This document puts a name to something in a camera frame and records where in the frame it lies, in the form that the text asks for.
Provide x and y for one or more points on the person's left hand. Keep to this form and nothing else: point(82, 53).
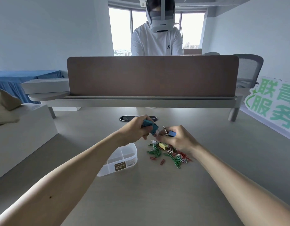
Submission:
point(133, 131)

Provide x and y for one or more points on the person's right hand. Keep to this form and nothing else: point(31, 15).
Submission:
point(182, 141)

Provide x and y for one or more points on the blue binder clip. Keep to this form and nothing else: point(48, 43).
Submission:
point(172, 133)

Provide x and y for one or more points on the pile of coloured paper clips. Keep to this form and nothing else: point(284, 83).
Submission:
point(176, 160)

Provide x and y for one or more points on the yellow binder clip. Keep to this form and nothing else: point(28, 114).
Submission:
point(163, 146)

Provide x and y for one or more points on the teal binder clip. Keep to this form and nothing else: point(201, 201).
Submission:
point(154, 127)

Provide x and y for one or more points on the clear plastic organizer tray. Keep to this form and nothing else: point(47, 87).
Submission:
point(126, 157)

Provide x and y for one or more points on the person's right forearm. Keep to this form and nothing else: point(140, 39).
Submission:
point(241, 185)

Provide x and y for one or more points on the person's left forearm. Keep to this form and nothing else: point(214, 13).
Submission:
point(65, 181)

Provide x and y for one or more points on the brown desk divider panel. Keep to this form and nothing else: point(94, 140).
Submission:
point(152, 76)

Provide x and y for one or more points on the white sign with green lettering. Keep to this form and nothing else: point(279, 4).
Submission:
point(265, 108)

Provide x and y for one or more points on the grey mesh office chair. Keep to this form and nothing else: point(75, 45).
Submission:
point(248, 68)

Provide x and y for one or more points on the large glass window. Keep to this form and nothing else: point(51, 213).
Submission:
point(119, 30)

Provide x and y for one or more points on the white head-mounted headset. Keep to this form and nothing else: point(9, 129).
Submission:
point(160, 27)

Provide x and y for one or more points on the blue pleated table cloth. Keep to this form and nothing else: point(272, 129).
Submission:
point(18, 82)

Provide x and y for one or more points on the grey divider base rail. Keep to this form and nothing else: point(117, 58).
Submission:
point(147, 103)

